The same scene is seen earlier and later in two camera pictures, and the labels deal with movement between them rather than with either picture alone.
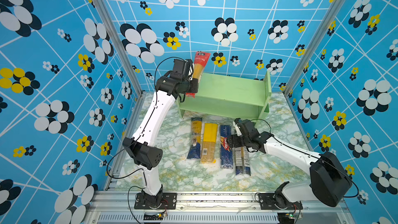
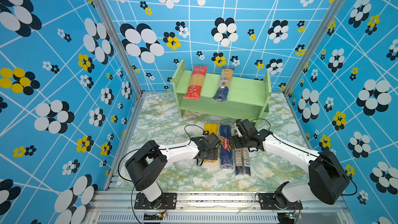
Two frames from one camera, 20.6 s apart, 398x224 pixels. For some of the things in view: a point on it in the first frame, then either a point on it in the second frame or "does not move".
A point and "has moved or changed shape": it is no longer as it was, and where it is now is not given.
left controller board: x=153 y=216 does not move
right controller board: x=285 y=218 does not move
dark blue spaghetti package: x=226 y=151 does not move
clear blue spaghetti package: x=242 y=165 does not move
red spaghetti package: x=201 y=59 has moved or changed shape
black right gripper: x=234 y=139 does not move
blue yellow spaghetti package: x=195 y=151 -> x=222 y=94
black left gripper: x=194 y=88 -> x=214 y=154
